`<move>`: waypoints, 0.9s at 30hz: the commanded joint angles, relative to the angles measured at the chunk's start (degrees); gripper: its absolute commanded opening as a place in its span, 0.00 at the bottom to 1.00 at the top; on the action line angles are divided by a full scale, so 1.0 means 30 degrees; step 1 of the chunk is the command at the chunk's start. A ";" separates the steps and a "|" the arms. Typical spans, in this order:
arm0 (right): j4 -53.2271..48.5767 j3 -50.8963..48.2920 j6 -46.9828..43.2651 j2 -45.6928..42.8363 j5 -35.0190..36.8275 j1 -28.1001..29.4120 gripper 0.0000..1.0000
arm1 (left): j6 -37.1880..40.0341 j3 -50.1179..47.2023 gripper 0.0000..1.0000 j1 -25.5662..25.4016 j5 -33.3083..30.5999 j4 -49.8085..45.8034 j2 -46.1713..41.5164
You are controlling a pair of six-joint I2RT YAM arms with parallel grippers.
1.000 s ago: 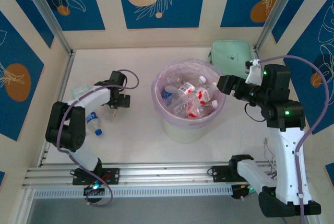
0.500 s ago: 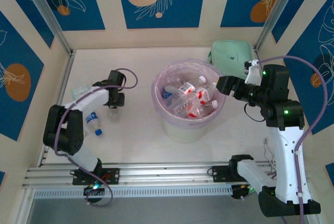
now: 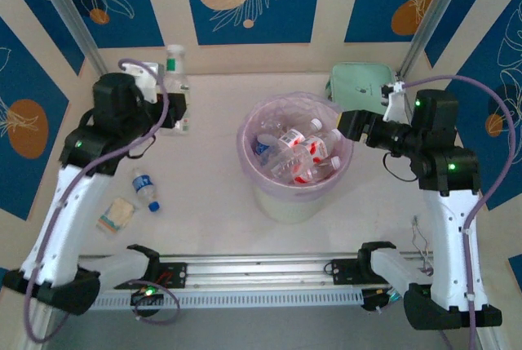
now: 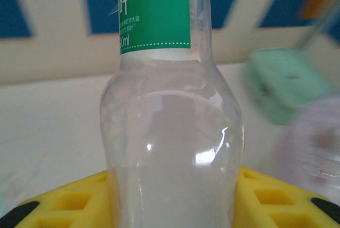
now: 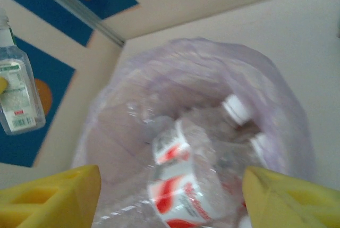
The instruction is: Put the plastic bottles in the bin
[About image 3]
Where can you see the aluminium front mounting rail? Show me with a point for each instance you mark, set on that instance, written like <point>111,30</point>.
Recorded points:
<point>265,272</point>

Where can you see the circuit board with green light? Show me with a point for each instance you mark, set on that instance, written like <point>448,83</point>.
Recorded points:
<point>147,293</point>

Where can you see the green label clear tea bottle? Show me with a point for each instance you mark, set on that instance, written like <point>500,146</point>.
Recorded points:
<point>175,76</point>

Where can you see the beige snack packet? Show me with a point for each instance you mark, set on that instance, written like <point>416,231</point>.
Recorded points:
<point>116,215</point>

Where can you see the bin with purple liner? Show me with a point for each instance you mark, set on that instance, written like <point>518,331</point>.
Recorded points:
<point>246,162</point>

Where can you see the red white label plastic bottle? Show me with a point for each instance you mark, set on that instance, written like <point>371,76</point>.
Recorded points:
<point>322,168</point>

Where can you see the barcode label clear plastic bottle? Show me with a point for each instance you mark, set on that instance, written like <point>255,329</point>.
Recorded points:
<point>291,138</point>

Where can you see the red white label ribbed bottle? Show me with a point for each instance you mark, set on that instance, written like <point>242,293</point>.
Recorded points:
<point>316,149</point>

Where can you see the mint green zip pouch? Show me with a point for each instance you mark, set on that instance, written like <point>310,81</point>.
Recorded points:
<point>359,81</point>

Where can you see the Pepsi bottle with blue cap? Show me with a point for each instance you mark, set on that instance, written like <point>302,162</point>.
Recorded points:
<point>264,149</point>

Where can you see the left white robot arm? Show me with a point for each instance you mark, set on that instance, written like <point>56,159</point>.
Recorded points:
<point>61,219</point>

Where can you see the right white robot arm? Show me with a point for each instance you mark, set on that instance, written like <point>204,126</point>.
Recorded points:
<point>452,244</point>

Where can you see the white round waste bin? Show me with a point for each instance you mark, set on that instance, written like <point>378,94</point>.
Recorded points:
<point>285,211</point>

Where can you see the small blue label water bottle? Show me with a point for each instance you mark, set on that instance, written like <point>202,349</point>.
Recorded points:
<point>143,184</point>

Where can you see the aluminium frame corner post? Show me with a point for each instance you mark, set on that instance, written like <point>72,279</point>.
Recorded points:
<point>73,19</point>
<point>436,19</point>

